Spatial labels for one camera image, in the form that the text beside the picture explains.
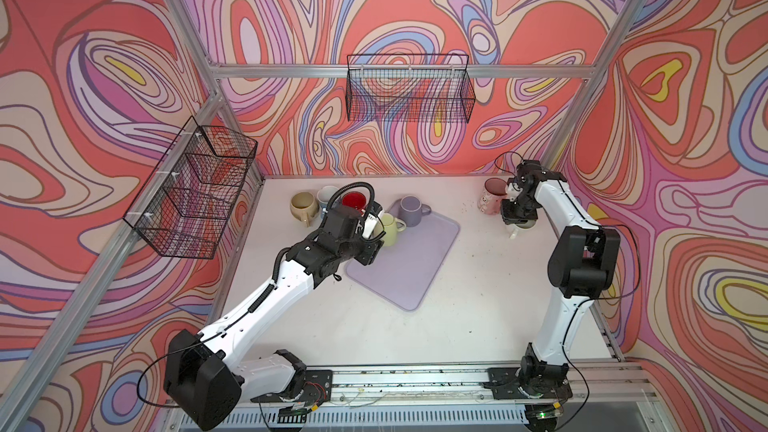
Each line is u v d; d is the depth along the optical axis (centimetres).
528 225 88
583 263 54
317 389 72
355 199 104
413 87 96
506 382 73
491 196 101
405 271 94
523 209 81
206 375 38
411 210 99
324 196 104
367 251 68
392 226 94
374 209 66
